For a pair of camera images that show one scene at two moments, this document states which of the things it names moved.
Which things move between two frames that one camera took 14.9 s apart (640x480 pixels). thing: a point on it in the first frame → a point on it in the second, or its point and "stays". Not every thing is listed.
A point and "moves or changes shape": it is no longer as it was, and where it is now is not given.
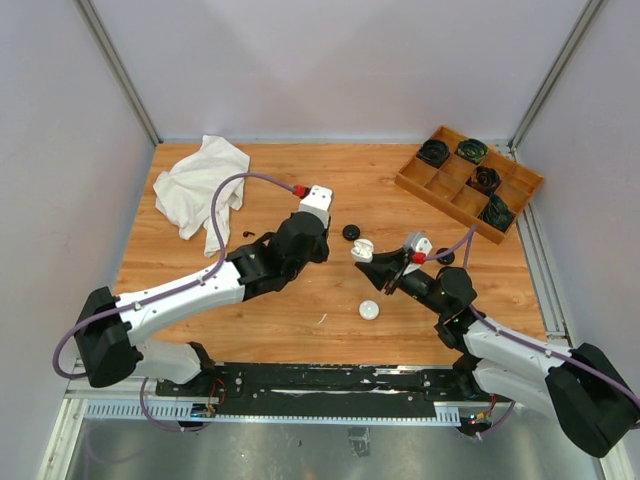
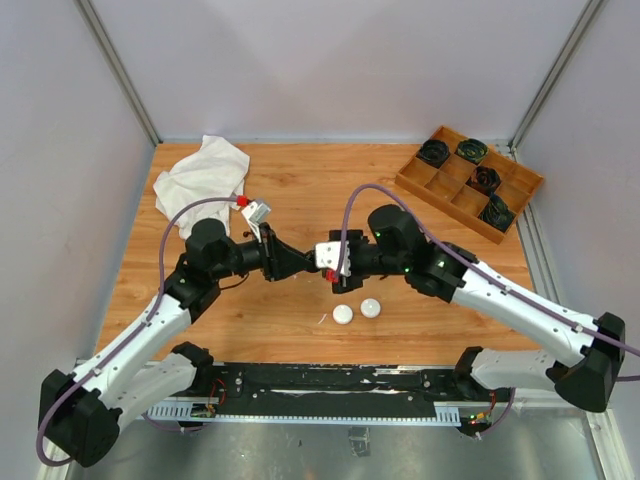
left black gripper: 321,253 → 278,259
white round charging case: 369,309 stays
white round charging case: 363,250 moves or changes shape
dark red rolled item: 485,179 stays
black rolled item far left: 434,151 stays
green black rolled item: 472,149 stays
